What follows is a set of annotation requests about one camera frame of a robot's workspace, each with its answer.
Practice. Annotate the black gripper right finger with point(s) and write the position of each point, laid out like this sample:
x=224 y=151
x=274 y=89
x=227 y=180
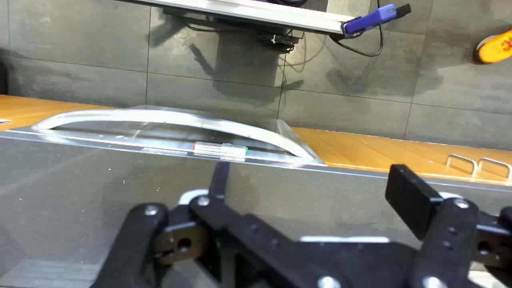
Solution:
x=453 y=241

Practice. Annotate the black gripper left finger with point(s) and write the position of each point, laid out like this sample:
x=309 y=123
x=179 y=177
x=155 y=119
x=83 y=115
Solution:
x=240 y=241

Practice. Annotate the wooden base cabinets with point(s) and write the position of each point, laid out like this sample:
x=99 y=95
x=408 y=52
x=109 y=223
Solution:
x=373 y=153

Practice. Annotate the stainless steel dishwasher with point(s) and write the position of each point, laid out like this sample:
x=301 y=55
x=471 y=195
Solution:
x=160 y=116

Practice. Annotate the yellow shoe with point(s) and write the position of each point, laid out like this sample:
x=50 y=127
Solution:
x=496 y=49

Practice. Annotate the silver metal stand bar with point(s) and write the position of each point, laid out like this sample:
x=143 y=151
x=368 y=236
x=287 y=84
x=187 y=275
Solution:
x=256 y=12

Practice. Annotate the blue marker pen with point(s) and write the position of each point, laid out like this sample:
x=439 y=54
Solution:
x=373 y=19

